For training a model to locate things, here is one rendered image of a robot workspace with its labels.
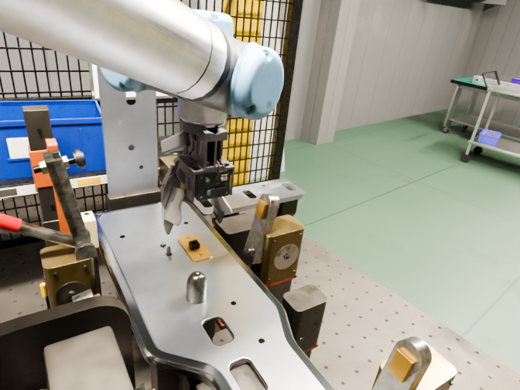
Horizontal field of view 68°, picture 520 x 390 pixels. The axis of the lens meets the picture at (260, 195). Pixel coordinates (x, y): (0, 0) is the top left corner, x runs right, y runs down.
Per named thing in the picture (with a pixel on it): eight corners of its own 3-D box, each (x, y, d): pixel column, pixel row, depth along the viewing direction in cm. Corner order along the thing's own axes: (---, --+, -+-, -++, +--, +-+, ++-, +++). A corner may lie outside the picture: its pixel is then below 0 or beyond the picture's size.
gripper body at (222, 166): (189, 206, 60) (193, 132, 54) (170, 183, 66) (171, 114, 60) (233, 198, 64) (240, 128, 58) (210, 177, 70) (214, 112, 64)
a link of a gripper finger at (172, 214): (162, 246, 62) (184, 196, 60) (150, 227, 67) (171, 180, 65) (178, 248, 64) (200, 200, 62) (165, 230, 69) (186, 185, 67)
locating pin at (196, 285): (209, 307, 62) (210, 275, 59) (190, 314, 60) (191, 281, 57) (201, 295, 64) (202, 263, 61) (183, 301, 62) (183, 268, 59)
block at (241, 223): (261, 316, 100) (274, 224, 88) (221, 331, 94) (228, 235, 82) (248, 298, 106) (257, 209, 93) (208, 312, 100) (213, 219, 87)
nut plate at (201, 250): (212, 257, 71) (213, 252, 70) (193, 262, 69) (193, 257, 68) (194, 234, 77) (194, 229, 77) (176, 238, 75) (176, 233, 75)
